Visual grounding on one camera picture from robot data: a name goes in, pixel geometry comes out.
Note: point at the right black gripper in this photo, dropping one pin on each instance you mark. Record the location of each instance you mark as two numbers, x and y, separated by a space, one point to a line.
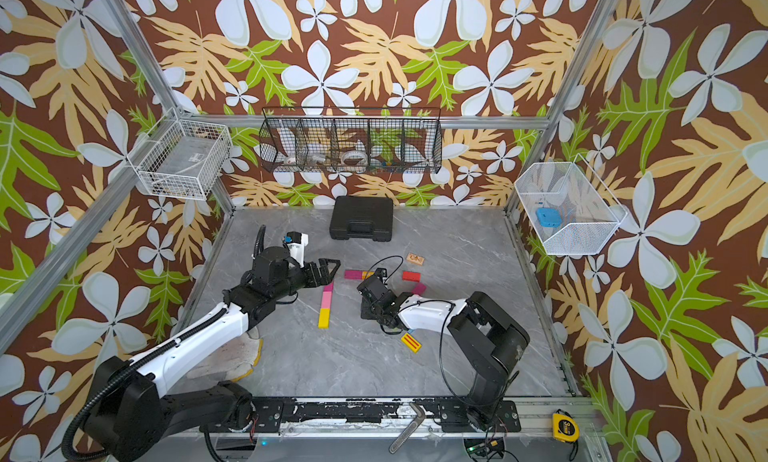
364 313

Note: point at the blue object in basket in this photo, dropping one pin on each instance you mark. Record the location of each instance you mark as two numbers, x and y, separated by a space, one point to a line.
549 217

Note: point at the magenta block top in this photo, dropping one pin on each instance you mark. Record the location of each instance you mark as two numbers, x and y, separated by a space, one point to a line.
353 275

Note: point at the light pink block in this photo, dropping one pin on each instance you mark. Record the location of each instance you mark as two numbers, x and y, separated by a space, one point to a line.
326 300

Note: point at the black plastic tool case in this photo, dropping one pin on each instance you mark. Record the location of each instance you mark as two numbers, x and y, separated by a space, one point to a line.
362 218

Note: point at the yellow tape measure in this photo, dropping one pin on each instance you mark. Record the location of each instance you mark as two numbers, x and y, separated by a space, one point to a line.
564 427

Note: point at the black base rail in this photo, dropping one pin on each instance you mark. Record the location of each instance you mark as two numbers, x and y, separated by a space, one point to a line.
446 415

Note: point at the black wire basket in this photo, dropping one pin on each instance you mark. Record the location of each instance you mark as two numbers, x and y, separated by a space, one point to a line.
351 139

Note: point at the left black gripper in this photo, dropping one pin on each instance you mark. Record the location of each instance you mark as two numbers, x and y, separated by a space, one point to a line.
325 276

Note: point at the yellow red striped block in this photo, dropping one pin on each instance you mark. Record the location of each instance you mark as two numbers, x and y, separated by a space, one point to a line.
411 343

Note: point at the white wire basket left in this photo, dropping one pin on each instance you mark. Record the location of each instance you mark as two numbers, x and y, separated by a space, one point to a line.
181 157

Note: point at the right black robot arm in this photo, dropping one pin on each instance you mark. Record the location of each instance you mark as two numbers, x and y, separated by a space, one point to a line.
489 338

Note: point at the grey metal bracket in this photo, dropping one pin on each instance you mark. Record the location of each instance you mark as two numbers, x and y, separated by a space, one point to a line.
410 429

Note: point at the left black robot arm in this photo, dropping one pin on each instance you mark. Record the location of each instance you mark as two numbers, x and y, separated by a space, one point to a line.
130 407

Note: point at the white mesh basket right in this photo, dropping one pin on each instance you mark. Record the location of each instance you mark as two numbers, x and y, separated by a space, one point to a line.
591 212

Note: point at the monkey picture wood block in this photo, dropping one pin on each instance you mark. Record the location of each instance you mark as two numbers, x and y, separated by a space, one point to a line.
415 259

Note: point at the white work glove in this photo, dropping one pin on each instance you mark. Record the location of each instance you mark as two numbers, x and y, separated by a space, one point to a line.
232 362

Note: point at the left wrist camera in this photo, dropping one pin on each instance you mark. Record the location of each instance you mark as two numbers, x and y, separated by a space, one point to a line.
296 243

